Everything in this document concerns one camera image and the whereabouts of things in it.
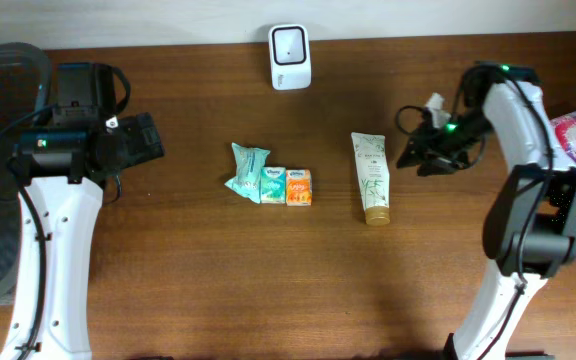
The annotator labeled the teal tissue pack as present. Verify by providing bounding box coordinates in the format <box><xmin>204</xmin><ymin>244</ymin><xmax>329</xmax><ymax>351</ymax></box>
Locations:
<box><xmin>260</xmin><ymin>167</ymin><xmax>286</xmax><ymax>204</ymax></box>

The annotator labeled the teal wipes pouch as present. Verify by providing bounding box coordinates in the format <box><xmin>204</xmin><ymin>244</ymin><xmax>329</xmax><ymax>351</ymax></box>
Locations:
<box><xmin>225</xmin><ymin>143</ymin><xmax>270</xmax><ymax>204</ymax></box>

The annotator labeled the orange tissue pack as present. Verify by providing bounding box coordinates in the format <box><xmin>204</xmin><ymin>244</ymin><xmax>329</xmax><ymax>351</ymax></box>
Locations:
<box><xmin>286</xmin><ymin>169</ymin><xmax>312</xmax><ymax>206</ymax></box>

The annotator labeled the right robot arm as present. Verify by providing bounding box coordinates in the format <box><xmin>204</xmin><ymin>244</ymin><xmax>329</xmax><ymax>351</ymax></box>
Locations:
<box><xmin>396</xmin><ymin>62</ymin><xmax>576</xmax><ymax>359</ymax></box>

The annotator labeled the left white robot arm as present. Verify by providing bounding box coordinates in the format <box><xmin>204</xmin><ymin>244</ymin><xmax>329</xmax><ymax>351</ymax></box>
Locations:
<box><xmin>0</xmin><ymin>63</ymin><xmax>164</xmax><ymax>359</ymax></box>

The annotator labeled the white barcode scanner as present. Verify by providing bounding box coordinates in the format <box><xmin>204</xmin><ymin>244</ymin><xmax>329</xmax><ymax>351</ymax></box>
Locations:
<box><xmin>268</xmin><ymin>24</ymin><xmax>312</xmax><ymax>91</ymax></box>

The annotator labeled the cream tube gold cap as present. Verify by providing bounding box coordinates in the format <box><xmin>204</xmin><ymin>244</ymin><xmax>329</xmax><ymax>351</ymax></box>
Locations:
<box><xmin>351</xmin><ymin>132</ymin><xmax>390</xmax><ymax>226</ymax></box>

